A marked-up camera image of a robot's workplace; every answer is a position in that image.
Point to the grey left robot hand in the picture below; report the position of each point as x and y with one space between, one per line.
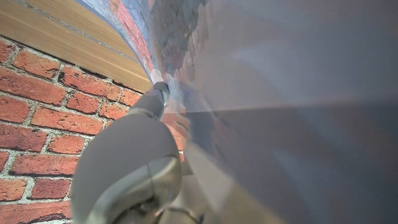
124 161

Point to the United States paper map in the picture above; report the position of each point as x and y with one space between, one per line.
280 93

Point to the red brick printed backdrop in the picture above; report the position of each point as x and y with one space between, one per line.
37 124

